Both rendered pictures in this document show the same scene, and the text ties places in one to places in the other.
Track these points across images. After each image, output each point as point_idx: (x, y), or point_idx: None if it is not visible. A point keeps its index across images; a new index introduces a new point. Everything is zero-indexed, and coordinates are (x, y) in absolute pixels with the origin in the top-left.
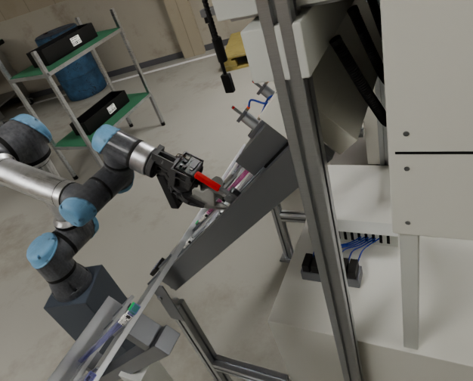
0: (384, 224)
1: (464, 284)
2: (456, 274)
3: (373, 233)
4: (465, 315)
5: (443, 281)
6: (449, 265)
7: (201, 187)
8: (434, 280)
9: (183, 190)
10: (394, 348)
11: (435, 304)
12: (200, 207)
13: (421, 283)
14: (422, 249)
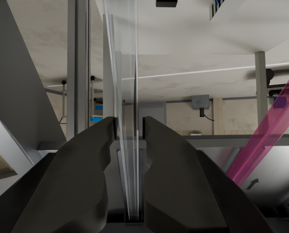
0: (232, 13)
1: (164, 34)
2: (173, 32)
3: (221, 7)
4: (140, 34)
5: (166, 27)
6: (182, 30)
7: (148, 221)
8: (167, 25)
9: None
10: (98, 9)
11: (146, 25)
12: (41, 161)
13: (164, 19)
14: (202, 19)
